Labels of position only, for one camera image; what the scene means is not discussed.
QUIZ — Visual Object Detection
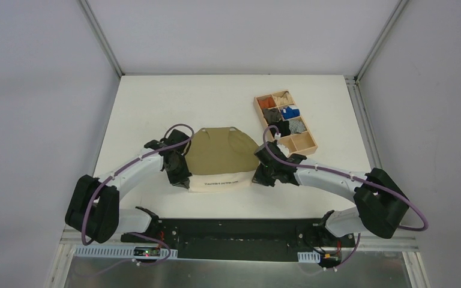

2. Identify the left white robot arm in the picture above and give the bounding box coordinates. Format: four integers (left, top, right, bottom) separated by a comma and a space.
64, 128, 192, 245

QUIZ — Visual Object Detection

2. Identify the orange rolled underwear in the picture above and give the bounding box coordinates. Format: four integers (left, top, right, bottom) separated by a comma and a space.
257, 96, 276, 110

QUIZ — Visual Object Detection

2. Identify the beige rolled underwear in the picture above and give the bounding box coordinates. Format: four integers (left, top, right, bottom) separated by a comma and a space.
272, 91, 294, 106

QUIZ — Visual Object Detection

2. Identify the grey striped rolled underwear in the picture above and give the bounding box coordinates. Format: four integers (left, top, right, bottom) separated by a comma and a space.
288, 119, 307, 134

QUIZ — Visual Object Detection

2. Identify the white cable duct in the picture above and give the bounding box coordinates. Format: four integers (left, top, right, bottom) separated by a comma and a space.
297, 251, 321, 263
74, 245, 178, 260

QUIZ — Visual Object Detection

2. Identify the dark grey rolled underwear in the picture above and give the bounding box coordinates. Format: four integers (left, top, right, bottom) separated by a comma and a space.
262, 107, 283, 125

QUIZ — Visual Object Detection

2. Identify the black rolled underwear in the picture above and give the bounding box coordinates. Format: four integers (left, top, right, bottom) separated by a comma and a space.
270, 120, 291, 137

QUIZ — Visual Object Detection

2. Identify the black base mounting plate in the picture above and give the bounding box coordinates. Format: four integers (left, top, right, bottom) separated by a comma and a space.
144, 218, 355, 262

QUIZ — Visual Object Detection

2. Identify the blue rolled underwear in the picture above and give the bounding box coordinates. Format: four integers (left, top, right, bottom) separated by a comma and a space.
280, 105, 300, 120

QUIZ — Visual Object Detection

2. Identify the wooden compartment box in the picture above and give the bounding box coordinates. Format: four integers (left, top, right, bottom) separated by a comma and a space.
253, 90, 318, 156

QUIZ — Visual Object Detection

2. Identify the olive and cream underwear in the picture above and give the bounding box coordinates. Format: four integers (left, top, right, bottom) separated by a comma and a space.
185, 127, 259, 193

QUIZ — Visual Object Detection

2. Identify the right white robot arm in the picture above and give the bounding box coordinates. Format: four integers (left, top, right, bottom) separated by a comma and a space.
253, 142, 409, 246

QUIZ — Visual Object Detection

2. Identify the left white cable duct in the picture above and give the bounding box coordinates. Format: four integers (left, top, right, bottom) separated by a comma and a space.
74, 245, 178, 260

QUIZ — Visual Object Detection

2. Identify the right white cable duct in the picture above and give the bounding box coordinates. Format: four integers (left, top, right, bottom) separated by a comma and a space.
297, 251, 321, 263

